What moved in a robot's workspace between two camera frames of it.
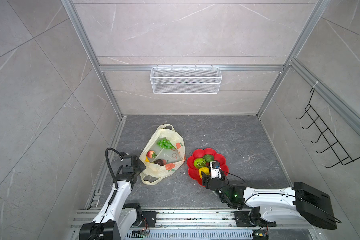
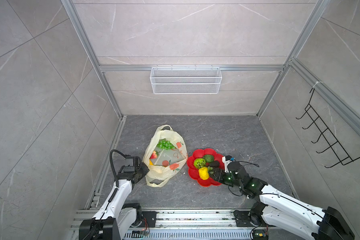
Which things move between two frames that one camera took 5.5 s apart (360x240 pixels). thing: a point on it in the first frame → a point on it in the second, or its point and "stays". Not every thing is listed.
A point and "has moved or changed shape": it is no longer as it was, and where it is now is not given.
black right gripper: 206,181 → 218,175
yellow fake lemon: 205,170 stays
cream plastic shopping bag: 164,153 has moved or changed shape
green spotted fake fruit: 199,163 stays
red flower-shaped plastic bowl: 193,172 stays
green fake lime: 208,158 stays
